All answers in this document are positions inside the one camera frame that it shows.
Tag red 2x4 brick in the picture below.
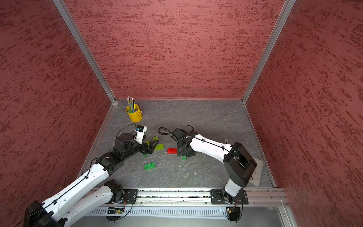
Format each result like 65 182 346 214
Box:
167 148 177 154

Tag dark green 2x4 brick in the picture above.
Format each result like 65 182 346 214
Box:
144 162 156 171

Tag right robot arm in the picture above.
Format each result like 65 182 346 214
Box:
170 128 257 203

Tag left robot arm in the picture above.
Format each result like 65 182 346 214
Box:
23 132 158 227

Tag lime 2x4 brick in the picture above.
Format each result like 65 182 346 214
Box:
155 144 164 150

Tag yellow pencil cup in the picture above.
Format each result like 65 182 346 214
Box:
126 104 143 123

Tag pencils in cup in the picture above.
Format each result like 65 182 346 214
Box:
127 97 135 113

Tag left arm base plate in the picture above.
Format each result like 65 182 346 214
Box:
111 189 139 205

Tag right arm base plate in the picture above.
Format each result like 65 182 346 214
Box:
210 189 249 205

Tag left corner aluminium post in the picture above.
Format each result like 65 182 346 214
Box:
53 0 116 104

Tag corner aluminium post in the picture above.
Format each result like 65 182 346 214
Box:
242 0 296 106
53 0 116 104

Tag aluminium front rail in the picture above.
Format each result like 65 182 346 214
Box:
85 188 287 206

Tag right corner aluminium post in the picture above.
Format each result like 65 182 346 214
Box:
242 0 296 106

